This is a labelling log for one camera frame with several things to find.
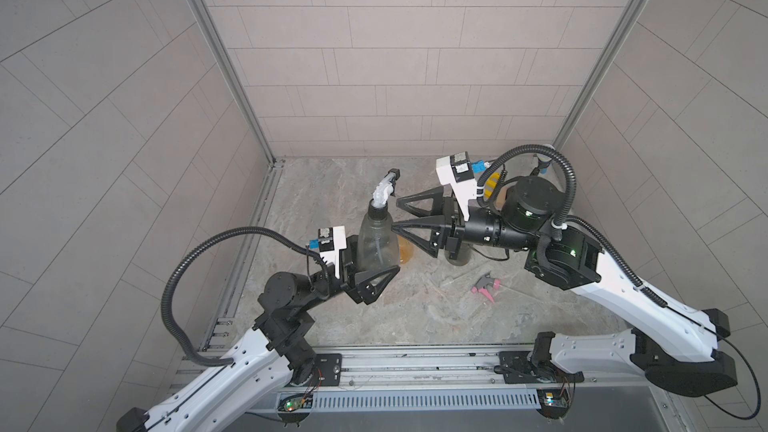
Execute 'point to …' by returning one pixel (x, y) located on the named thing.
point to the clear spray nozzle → (449, 279)
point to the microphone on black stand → (543, 165)
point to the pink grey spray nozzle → (482, 286)
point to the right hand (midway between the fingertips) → (401, 222)
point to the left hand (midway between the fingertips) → (395, 261)
